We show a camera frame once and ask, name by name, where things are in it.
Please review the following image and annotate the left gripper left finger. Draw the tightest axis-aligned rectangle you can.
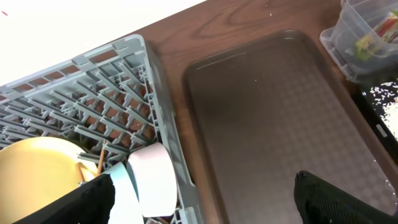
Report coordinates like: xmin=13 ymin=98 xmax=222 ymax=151
xmin=16 ymin=174 xmax=116 ymax=224

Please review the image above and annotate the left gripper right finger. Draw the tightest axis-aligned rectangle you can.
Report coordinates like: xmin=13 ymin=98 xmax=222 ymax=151
xmin=294 ymin=170 xmax=397 ymax=224

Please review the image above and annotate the light blue bowl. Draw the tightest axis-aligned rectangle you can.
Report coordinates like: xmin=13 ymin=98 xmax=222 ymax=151
xmin=104 ymin=162 xmax=144 ymax=224

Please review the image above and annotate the wooden chopstick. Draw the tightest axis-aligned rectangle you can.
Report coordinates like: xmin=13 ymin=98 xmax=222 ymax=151
xmin=75 ymin=162 xmax=85 ymax=184
xmin=96 ymin=139 xmax=107 ymax=176

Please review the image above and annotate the yellow plate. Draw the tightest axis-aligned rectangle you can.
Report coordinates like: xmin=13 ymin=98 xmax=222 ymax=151
xmin=1 ymin=137 xmax=97 ymax=223

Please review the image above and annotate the white bowl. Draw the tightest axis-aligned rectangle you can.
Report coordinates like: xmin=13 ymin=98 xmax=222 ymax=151
xmin=127 ymin=142 xmax=177 ymax=217

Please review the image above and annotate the pile of rice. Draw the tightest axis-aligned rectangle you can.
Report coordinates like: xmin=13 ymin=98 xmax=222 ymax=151
xmin=369 ymin=81 xmax=397 ymax=139

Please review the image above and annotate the grey plastic dish rack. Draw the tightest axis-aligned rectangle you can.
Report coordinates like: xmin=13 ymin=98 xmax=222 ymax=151
xmin=1 ymin=34 xmax=205 ymax=223

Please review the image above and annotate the dark brown serving tray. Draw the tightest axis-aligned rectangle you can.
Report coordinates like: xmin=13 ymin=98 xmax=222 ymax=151
xmin=183 ymin=30 xmax=397 ymax=223

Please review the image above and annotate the black tray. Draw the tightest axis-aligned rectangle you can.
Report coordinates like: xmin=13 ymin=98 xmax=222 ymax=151
xmin=352 ymin=77 xmax=397 ymax=162

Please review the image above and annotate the yellow snack wrapper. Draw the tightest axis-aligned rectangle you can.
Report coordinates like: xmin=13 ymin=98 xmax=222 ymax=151
xmin=354 ymin=11 xmax=398 ymax=60

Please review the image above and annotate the clear plastic bin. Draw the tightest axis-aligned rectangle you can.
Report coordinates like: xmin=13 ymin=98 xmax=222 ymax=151
xmin=320 ymin=0 xmax=397 ymax=82

